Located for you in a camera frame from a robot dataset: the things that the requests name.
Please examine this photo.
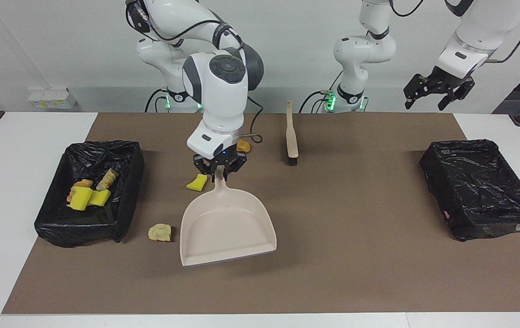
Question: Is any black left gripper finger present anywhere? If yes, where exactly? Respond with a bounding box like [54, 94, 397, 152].
[403, 74, 433, 110]
[437, 81, 476, 112]

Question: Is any beige plastic dustpan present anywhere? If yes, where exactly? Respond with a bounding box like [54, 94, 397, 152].
[180, 165, 278, 267]

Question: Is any beige brush with black bristles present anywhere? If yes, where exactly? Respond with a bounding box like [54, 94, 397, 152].
[285, 100, 299, 166]

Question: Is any pale striped croissant roll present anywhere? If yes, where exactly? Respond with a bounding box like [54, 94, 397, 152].
[96, 168, 119, 192]

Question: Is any notched yellow sponge chunk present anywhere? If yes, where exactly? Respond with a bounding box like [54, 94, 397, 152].
[88, 190, 112, 207]

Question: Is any orange striped croissant roll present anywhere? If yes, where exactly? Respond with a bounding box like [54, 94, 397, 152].
[67, 179, 94, 203]

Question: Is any yellow and green sponge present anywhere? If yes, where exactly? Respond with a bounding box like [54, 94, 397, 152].
[69, 187, 93, 211]

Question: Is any black bag lined bin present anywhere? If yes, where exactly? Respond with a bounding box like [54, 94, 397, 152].
[34, 140, 145, 248]
[419, 139, 520, 242]

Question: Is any small yellow sponge piece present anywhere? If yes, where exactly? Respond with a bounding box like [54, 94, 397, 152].
[186, 173, 208, 192]

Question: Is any pale yellow dumpling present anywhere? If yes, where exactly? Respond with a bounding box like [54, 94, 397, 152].
[148, 223, 172, 242]

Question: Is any brown table mat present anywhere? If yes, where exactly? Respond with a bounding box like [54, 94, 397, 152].
[2, 113, 520, 315]

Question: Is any white power strip box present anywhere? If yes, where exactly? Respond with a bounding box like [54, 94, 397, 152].
[28, 88, 77, 110]

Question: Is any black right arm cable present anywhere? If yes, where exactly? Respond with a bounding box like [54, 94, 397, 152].
[125, 0, 265, 144]

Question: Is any black left base cable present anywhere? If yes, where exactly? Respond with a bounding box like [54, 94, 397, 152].
[299, 90, 334, 113]

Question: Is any black base cable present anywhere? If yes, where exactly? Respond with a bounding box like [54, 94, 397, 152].
[299, 90, 334, 113]
[144, 88, 170, 113]

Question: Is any black right base cable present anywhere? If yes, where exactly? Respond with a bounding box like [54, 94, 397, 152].
[144, 88, 170, 113]

